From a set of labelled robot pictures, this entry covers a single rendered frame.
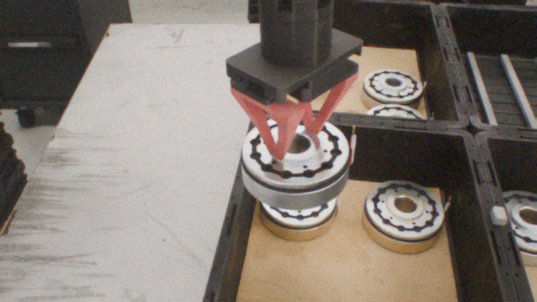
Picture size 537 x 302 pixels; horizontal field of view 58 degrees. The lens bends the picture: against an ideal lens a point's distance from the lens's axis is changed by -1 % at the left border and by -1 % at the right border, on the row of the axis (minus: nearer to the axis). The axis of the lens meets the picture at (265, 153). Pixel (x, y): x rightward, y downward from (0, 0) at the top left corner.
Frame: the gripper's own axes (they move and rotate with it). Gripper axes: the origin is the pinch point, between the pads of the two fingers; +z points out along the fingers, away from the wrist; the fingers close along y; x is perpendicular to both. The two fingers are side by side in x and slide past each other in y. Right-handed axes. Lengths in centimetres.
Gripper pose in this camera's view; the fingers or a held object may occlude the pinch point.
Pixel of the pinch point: (294, 137)
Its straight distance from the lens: 45.9
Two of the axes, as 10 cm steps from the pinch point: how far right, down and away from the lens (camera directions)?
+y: -7.0, 4.8, -5.3
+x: 7.1, 4.4, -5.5
